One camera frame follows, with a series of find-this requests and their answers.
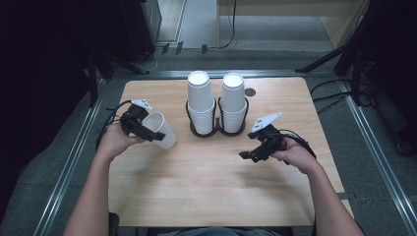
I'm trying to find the black metal stand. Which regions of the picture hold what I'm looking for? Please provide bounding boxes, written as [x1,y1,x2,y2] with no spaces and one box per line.
[87,48,100,107]

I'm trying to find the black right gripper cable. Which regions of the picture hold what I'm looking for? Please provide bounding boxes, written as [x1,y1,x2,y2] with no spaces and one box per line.
[278,128,318,160]

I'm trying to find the light wooden desk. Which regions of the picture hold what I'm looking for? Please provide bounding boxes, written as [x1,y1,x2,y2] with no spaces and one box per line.
[215,0,373,50]

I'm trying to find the white paper cup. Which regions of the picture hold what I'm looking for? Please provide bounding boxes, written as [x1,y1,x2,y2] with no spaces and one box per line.
[141,112,177,150]

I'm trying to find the person's left hand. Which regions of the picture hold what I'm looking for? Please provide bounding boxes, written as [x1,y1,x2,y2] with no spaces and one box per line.
[97,122,146,159]

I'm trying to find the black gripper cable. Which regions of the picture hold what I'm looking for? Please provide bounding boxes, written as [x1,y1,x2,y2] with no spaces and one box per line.
[95,99,133,152]
[278,128,318,160]

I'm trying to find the black floor cables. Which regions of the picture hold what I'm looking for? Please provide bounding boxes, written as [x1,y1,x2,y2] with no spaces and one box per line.
[309,78,354,115]

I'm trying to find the black hanging cable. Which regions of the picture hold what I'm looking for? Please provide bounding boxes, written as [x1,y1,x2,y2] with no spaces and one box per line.
[209,0,238,51]

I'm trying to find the black cabinet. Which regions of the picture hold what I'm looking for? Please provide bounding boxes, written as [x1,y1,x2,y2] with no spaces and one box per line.
[119,0,162,64]

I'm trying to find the metal floor rail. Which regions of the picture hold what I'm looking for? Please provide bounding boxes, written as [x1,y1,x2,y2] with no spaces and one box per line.
[338,78,417,236]
[32,78,107,236]
[111,69,333,80]

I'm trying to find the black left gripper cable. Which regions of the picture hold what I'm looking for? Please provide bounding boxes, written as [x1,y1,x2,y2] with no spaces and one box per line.
[95,99,133,152]

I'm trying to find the white floor cable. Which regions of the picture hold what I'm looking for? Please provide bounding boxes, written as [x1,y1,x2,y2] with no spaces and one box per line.
[139,45,164,73]

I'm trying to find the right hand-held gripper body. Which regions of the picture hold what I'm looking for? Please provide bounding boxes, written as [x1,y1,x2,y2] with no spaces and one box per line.
[248,111,286,151]

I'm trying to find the dark double cup holder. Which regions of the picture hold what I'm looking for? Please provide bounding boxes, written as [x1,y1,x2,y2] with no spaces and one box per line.
[185,96,250,138]

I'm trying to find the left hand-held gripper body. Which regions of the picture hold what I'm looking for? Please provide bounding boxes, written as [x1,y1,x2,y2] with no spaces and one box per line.
[118,98,153,137]

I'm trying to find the person's right hand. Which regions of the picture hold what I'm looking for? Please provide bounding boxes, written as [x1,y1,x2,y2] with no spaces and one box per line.
[270,138,321,175]

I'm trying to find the black tripod leg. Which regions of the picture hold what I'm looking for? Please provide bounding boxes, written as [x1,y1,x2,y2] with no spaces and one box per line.
[294,38,363,74]

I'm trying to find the stack of white cups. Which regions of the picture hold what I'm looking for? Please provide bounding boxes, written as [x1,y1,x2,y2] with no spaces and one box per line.
[219,72,248,134]
[187,70,216,136]

